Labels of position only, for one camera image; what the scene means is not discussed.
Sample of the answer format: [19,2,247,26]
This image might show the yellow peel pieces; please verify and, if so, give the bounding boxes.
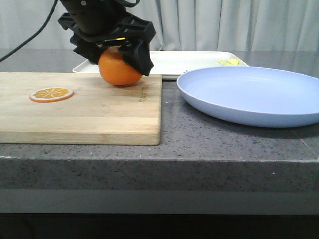
[218,59,240,66]

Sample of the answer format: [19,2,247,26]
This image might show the orange fruit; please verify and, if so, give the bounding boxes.
[98,47,142,86]

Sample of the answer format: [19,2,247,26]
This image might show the black cable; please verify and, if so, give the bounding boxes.
[0,0,58,63]

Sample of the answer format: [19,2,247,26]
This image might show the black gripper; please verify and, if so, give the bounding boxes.
[58,0,156,76]

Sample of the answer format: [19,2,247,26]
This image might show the grey curtain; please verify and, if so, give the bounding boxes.
[0,0,319,51]

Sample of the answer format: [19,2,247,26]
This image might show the cream white tray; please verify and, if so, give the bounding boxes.
[73,51,248,80]

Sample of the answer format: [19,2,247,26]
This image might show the light blue plate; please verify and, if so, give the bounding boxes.
[177,66,319,128]

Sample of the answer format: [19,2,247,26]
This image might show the wooden cutting board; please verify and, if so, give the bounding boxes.
[0,72,162,145]

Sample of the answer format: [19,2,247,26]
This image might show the orange slice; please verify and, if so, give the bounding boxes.
[29,87,75,103]

